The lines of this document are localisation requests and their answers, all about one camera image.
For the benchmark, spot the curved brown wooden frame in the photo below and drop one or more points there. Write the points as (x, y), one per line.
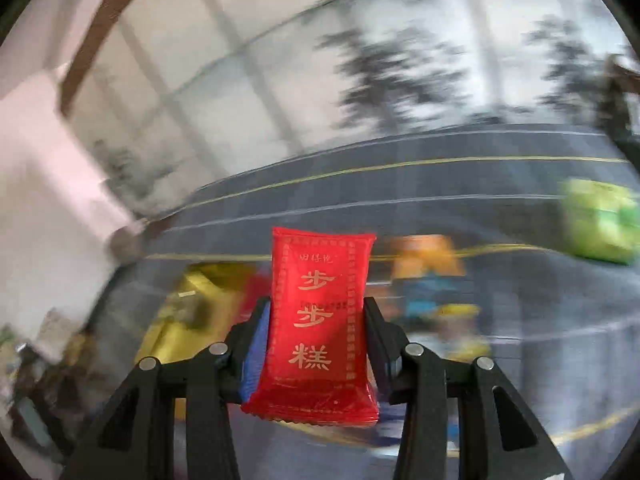
(95, 45)

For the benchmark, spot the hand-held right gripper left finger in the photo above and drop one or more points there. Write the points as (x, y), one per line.
(252, 360)

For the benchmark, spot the red snack packet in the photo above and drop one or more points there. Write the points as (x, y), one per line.
(315, 320)

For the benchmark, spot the gold tray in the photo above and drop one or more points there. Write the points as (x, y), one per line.
(200, 310)

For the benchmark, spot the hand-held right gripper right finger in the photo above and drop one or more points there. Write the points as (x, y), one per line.
(377, 340)

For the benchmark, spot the orange snack packet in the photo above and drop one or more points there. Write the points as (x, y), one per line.
(425, 257)

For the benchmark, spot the blue snack packet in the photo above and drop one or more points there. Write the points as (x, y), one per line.
(430, 300)

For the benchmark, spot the plaid blue-grey tablecloth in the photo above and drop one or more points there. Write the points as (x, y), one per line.
(450, 195)

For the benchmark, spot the painted folding screen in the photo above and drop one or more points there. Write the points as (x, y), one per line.
(250, 60)

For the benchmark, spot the green tissue pack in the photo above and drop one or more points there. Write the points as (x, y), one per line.
(600, 220)

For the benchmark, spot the dark wooden chair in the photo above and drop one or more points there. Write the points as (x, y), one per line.
(617, 105)

